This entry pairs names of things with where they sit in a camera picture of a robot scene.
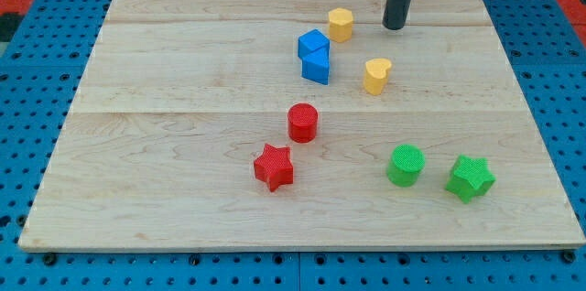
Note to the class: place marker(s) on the yellow hexagon block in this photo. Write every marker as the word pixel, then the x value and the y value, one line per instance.
pixel 340 28

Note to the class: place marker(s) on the blue cube block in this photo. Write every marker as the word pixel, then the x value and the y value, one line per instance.
pixel 312 41

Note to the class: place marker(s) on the yellow heart block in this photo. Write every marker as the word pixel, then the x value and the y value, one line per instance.
pixel 376 73

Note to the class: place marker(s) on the blue triangle block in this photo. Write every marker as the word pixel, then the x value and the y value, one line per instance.
pixel 316 66

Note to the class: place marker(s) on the red cylinder block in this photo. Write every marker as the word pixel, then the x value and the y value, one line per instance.
pixel 302 122

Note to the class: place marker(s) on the green cylinder block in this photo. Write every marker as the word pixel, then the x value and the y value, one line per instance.
pixel 405 165

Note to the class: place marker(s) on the wooden board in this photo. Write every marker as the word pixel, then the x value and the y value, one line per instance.
pixel 179 98

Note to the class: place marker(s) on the green star block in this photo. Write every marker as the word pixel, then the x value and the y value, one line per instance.
pixel 469 178

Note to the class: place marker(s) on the red star block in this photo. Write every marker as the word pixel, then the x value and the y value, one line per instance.
pixel 274 167

